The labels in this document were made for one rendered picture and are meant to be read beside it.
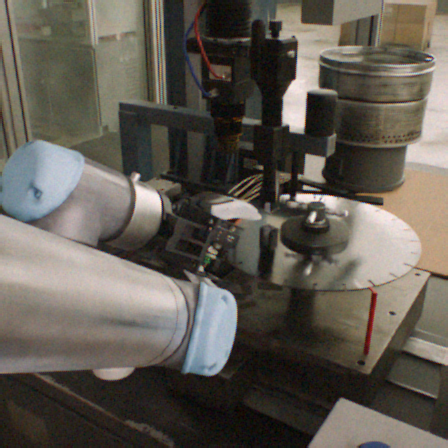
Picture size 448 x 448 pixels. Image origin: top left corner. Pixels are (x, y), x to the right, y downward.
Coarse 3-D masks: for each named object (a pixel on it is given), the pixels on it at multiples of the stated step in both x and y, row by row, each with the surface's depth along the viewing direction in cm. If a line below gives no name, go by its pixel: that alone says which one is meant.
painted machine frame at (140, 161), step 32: (192, 0) 139; (256, 0) 98; (320, 0) 108; (352, 0) 113; (192, 32) 143; (192, 64) 146; (192, 96) 150; (256, 96) 161; (320, 96) 103; (128, 128) 131; (192, 128) 122; (320, 128) 106; (128, 160) 135; (192, 160) 158; (224, 160) 156; (224, 192) 156
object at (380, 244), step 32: (256, 224) 95; (352, 224) 95; (384, 224) 95; (256, 256) 85; (288, 256) 85; (320, 256) 85; (352, 256) 85; (384, 256) 85; (416, 256) 85; (320, 288) 77; (352, 288) 77
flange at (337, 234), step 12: (300, 216) 96; (288, 228) 91; (300, 228) 91; (312, 228) 89; (324, 228) 89; (336, 228) 91; (348, 228) 92; (288, 240) 89; (300, 240) 88; (312, 240) 88; (324, 240) 88; (336, 240) 88; (348, 240) 89
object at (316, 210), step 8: (320, 200) 91; (288, 208) 91; (296, 208) 90; (304, 208) 90; (312, 208) 88; (320, 208) 88; (328, 208) 89; (312, 216) 86; (320, 216) 89; (344, 216) 88
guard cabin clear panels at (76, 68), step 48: (48, 0) 179; (96, 0) 196; (288, 0) 189; (384, 0) 173; (432, 0) 165; (48, 48) 184; (96, 48) 201; (144, 48) 222; (432, 48) 170; (48, 96) 188; (96, 96) 207; (144, 96) 230; (288, 96) 203; (432, 96) 176; (0, 144) 177; (432, 144) 181
